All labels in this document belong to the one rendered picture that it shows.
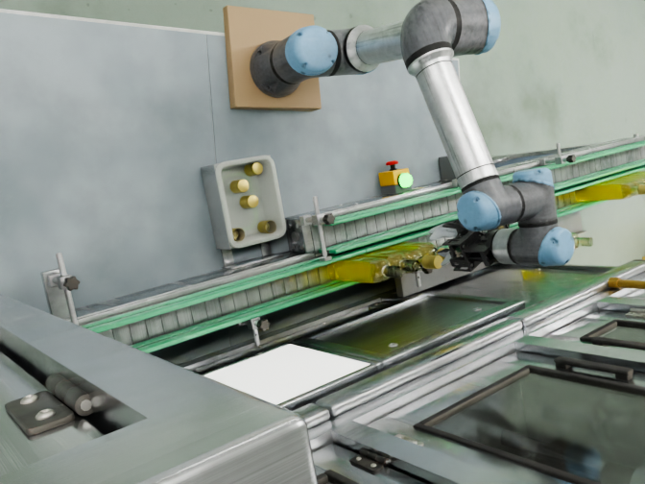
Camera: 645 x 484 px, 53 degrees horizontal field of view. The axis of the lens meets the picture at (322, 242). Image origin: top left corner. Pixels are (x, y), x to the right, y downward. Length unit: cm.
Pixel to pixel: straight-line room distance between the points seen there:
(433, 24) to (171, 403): 113
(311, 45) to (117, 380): 139
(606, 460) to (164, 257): 112
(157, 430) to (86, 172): 141
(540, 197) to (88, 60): 107
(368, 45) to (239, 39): 37
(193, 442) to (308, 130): 173
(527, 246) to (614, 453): 47
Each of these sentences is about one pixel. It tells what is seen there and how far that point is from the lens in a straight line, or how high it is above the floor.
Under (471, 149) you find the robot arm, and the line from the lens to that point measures 125.
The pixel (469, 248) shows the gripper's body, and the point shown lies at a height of 137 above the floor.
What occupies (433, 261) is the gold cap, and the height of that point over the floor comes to 116.
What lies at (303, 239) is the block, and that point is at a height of 88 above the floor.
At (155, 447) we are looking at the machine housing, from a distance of 24.
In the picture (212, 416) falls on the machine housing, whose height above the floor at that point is 210.
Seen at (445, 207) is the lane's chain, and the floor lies 88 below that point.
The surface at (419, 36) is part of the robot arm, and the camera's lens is 132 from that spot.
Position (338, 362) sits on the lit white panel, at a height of 123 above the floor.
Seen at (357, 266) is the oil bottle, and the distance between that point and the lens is 167.
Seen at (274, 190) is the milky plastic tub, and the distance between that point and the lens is 175.
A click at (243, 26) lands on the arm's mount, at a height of 78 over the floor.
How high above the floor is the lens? 232
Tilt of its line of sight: 54 degrees down
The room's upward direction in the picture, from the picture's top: 91 degrees clockwise
